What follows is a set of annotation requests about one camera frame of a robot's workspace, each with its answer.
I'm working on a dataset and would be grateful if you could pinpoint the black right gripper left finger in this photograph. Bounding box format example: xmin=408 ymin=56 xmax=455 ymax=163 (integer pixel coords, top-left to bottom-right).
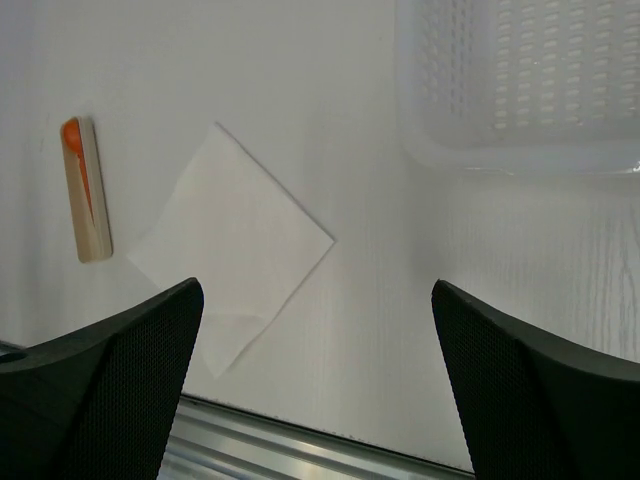
xmin=1 ymin=278 xmax=204 ymax=479

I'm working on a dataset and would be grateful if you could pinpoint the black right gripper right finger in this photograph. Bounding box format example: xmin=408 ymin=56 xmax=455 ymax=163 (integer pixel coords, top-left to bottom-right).
xmin=431 ymin=280 xmax=639 ymax=479

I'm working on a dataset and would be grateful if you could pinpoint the orange plastic spoon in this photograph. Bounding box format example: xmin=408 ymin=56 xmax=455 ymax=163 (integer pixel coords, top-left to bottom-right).
xmin=62 ymin=117 xmax=94 ymax=218

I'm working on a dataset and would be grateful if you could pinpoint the white paper napkin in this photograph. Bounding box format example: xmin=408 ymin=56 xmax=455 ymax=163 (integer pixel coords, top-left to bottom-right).
xmin=128 ymin=125 xmax=334 ymax=378

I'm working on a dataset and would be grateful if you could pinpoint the beige utensil case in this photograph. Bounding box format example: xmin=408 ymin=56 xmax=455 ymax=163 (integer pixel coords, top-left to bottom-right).
xmin=60 ymin=116 xmax=113 ymax=264

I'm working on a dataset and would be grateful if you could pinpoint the white perforated plastic basket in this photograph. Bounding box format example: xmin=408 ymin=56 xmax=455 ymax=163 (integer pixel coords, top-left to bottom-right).
xmin=395 ymin=0 xmax=639 ymax=174

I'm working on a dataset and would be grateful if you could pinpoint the aluminium front rail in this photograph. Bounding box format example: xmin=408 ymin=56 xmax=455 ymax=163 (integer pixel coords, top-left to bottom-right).
xmin=158 ymin=395 xmax=474 ymax=479

